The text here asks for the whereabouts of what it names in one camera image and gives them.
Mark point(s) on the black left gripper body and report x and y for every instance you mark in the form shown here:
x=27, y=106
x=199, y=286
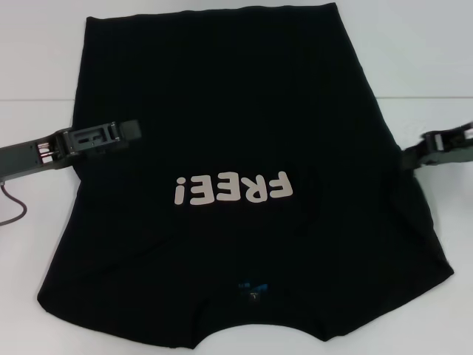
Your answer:
x=26, y=155

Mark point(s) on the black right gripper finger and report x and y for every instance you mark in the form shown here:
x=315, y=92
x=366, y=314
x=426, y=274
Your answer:
x=421, y=151

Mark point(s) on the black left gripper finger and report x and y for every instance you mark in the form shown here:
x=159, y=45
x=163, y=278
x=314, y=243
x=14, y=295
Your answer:
x=103, y=135
x=107, y=151

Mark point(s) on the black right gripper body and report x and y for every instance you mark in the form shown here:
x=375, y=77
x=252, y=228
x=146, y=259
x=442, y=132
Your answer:
x=456, y=148

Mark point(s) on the black FREE print t-shirt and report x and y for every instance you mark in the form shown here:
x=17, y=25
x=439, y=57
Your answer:
x=229, y=111

